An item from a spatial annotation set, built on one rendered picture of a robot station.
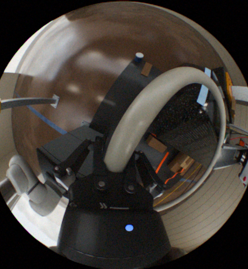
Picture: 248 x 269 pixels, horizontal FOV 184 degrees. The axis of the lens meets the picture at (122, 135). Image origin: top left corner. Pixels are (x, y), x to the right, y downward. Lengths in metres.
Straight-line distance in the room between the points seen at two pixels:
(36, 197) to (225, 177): 5.83
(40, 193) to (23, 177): 0.12
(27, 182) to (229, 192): 5.90
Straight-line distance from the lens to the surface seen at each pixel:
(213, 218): 5.85
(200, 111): 0.40
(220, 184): 5.53
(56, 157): 0.55
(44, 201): 0.55
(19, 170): 0.55
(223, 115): 0.36
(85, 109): 1.15
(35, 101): 1.29
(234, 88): 1.48
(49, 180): 0.61
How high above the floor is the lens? 1.02
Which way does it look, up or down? 72 degrees down
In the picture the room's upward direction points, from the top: 180 degrees counter-clockwise
